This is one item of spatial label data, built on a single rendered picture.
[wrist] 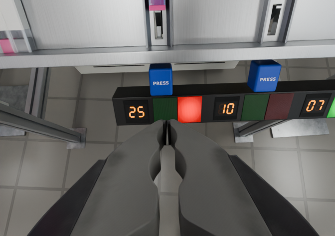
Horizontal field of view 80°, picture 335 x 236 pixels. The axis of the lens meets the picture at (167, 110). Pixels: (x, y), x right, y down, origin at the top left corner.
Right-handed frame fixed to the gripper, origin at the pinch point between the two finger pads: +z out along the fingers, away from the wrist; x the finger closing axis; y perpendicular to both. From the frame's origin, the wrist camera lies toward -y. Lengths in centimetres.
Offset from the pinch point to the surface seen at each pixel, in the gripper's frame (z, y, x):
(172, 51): 7.6, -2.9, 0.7
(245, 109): 10.9, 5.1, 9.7
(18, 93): 77, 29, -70
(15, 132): 64, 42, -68
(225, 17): 9.7, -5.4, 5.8
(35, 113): 42, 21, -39
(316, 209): 41, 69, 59
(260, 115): 10.9, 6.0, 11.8
